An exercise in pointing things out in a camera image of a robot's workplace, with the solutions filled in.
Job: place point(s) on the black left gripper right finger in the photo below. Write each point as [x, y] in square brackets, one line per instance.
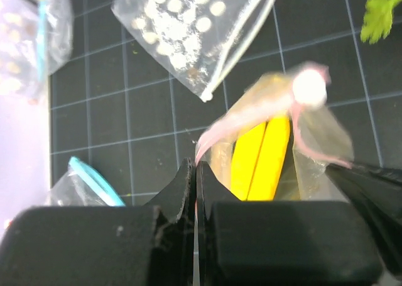
[280, 242]

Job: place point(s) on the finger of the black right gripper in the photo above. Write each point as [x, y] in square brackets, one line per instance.
[376, 194]

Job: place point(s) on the black grid cutting mat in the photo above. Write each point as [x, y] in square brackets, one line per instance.
[117, 109]

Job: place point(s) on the blue-zipper bag front left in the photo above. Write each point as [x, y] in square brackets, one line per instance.
[82, 185]

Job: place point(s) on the yellow banana bunch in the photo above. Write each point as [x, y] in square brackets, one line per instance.
[258, 159]

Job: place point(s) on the white-dotted zip bag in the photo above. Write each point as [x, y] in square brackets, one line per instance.
[197, 41]

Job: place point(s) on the pink-zipper zip bag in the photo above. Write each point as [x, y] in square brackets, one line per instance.
[317, 139]

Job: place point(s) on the blue-zipper bag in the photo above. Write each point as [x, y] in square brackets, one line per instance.
[82, 185]
[36, 40]

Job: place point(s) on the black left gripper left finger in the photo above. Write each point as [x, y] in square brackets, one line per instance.
[150, 244]

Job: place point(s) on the blue-zipper bag back left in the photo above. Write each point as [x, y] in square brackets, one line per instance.
[36, 40]

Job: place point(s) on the green celery stalks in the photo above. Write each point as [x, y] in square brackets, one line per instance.
[377, 20]

